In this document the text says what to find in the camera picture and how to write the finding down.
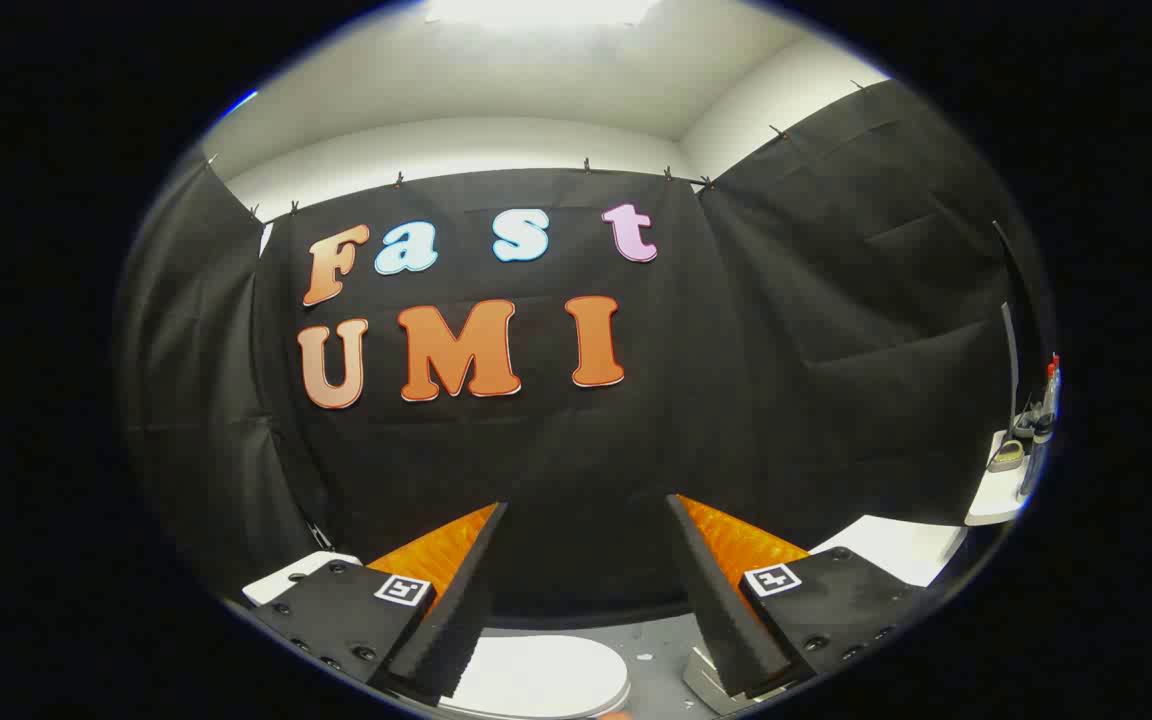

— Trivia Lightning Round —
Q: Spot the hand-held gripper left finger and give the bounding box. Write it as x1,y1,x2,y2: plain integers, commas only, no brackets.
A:
248,502,509,701

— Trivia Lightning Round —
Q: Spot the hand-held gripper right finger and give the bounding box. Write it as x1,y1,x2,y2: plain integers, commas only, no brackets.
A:
666,493,929,699

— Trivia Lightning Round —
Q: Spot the black backdrop cloth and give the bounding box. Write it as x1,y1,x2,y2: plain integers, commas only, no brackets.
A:
116,80,1047,621

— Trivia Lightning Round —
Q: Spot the white shelf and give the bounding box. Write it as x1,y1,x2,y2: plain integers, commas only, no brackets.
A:
964,430,1032,528

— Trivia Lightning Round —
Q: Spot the dark bottle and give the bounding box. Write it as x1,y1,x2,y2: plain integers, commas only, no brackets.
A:
1018,415,1055,501

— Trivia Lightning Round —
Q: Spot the ceiling light panel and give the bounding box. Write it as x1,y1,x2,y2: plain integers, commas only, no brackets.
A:
424,0,662,26

